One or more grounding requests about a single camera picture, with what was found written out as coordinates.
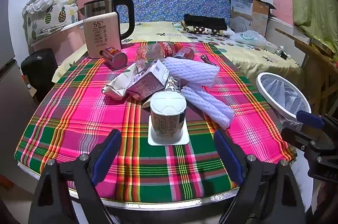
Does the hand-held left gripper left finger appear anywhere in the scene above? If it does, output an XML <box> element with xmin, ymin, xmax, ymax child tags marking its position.
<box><xmin>29</xmin><ymin>129</ymin><xmax>122</xmax><ymax>224</ymax></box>

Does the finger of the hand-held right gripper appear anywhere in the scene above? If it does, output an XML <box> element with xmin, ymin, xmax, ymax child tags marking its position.
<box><xmin>281</xmin><ymin>127</ymin><xmax>321</xmax><ymax>152</ymax></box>
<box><xmin>296</xmin><ymin>110</ymin><xmax>338</xmax><ymax>135</ymax></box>

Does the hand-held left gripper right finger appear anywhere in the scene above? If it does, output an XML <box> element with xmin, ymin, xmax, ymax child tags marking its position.
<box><xmin>213</xmin><ymin>129</ymin><xmax>307</xmax><ymax>224</ymax></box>

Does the white round waste bin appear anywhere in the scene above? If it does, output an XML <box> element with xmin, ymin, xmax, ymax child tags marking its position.
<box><xmin>256</xmin><ymin>72</ymin><xmax>312</xmax><ymax>127</ymax></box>

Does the white square coaster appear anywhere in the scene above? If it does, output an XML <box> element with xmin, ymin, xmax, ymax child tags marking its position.
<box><xmin>147</xmin><ymin>116</ymin><xmax>191</xmax><ymax>146</ymax></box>

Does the white foam net sleeve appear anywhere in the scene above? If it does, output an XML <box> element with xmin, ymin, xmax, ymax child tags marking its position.
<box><xmin>162</xmin><ymin>57</ymin><xmax>221</xmax><ymax>87</ymax></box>
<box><xmin>180</xmin><ymin>82</ymin><xmax>235</xmax><ymax>131</ymax></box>

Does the instant noodle cup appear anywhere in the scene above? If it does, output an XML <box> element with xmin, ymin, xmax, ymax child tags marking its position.
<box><xmin>149</xmin><ymin>91</ymin><xmax>187</xmax><ymax>142</ymax></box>

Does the cream paper packet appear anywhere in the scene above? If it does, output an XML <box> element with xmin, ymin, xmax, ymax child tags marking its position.
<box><xmin>102</xmin><ymin>63</ymin><xmax>144</xmax><ymax>101</ymax></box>

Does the purple drink carton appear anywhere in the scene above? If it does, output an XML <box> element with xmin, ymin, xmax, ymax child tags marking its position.
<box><xmin>125</xmin><ymin>59</ymin><xmax>170</xmax><ymax>101</ymax></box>

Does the patterned wrapper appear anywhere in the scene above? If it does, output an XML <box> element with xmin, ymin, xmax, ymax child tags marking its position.
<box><xmin>164</xmin><ymin>76</ymin><xmax>185</xmax><ymax>93</ymax></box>

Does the red drink can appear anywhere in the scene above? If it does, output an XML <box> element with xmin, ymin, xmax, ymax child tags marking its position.
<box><xmin>173</xmin><ymin>46</ymin><xmax>195</xmax><ymax>60</ymax></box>
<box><xmin>102</xmin><ymin>46</ymin><xmax>128</xmax><ymax>70</ymax></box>

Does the clear plastic bottle red label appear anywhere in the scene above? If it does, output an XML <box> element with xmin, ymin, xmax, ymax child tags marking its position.
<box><xmin>135</xmin><ymin>41</ymin><xmax>183</xmax><ymax>63</ymax></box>

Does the translucent bin liner bag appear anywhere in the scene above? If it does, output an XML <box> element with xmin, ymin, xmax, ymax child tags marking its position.
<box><xmin>261</xmin><ymin>75</ymin><xmax>310</xmax><ymax>129</ymax></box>

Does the pink green plaid tablecloth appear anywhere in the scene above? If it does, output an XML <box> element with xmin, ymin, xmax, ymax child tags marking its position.
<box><xmin>14</xmin><ymin>40</ymin><xmax>296</xmax><ymax>205</ymax></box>

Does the wooden chair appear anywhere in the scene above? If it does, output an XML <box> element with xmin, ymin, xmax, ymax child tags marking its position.
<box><xmin>275</xmin><ymin>28</ymin><xmax>338</xmax><ymax>119</ymax></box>

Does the white bowl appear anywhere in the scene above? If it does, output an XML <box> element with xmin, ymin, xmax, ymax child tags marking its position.
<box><xmin>265</xmin><ymin>41</ymin><xmax>278</xmax><ymax>53</ymax></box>

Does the white cabinet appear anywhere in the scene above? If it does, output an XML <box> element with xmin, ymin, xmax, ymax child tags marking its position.
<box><xmin>265</xmin><ymin>16</ymin><xmax>294</xmax><ymax>41</ymax></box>

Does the white plastic bag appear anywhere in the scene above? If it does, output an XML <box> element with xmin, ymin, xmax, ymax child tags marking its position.
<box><xmin>232</xmin><ymin>30</ymin><xmax>268</xmax><ymax>48</ymax></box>

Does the black suitcase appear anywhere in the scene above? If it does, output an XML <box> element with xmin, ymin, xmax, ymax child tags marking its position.
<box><xmin>20</xmin><ymin>48</ymin><xmax>59</xmax><ymax>104</ymax></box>

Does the pink storage box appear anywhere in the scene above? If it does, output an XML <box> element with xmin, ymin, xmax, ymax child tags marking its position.
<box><xmin>31</xmin><ymin>22</ymin><xmax>89</xmax><ymax>66</ymax></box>

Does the white kettle box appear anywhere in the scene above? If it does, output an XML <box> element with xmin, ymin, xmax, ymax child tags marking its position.
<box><xmin>83</xmin><ymin>12</ymin><xmax>122</xmax><ymax>59</ymax></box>

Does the white fruit print cloth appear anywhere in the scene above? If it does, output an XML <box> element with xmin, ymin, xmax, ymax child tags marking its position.
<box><xmin>173</xmin><ymin>22</ymin><xmax>278</xmax><ymax>51</ymax></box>

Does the open cardboard box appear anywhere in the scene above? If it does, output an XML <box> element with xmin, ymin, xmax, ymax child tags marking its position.
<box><xmin>227</xmin><ymin>0</ymin><xmax>276</xmax><ymax>34</ymax></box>

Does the brown polka dot cloth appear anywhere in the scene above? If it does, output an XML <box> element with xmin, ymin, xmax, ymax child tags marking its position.
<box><xmin>180</xmin><ymin>22</ymin><xmax>228</xmax><ymax>35</ymax></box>

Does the yellow pineapple bedsheet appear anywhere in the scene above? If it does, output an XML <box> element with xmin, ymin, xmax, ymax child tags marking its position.
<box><xmin>51</xmin><ymin>20</ymin><xmax>305</xmax><ymax>87</ymax></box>

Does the black folded clothing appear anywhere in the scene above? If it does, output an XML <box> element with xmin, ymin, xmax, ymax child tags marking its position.
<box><xmin>183</xmin><ymin>13</ymin><xmax>228</xmax><ymax>30</ymax></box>

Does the steel electric kettle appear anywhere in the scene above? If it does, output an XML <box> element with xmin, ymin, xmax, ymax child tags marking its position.
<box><xmin>83</xmin><ymin>0</ymin><xmax>136</xmax><ymax>48</ymax></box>

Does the pineapple print quilt pile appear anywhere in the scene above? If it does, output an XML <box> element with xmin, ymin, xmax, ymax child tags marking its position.
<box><xmin>22</xmin><ymin>0</ymin><xmax>86</xmax><ymax>42</ymax></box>

